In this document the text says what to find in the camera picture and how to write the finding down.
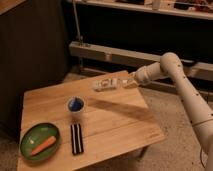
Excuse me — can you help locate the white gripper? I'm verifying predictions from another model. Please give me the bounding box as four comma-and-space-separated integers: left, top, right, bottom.
123, 67, 150, 89

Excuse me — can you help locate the clear plastic bottle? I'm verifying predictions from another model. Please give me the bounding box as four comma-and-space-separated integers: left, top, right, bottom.
92, 77, 125, 93

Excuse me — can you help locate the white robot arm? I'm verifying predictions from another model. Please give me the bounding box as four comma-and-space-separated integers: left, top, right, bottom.
126, 52, 213, 171

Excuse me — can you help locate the metal pole stand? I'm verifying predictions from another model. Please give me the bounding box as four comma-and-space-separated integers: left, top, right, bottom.
71, 0, 86, 73

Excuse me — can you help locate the wooden table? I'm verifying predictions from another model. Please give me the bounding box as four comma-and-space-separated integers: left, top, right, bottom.
17, 77, 165, 171

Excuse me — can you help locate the black white striped block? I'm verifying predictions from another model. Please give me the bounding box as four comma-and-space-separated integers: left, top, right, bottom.
71, 124, 84, 155

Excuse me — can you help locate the orange carrot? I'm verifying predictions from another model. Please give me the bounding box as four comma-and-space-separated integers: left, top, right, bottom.
30, 136, 56, 156

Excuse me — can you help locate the green plate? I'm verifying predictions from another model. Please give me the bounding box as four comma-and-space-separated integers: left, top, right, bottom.
20, 123, 61, 163

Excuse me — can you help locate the black handle on shelf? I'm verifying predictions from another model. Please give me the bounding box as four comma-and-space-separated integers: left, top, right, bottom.
181, 60, 198, 67

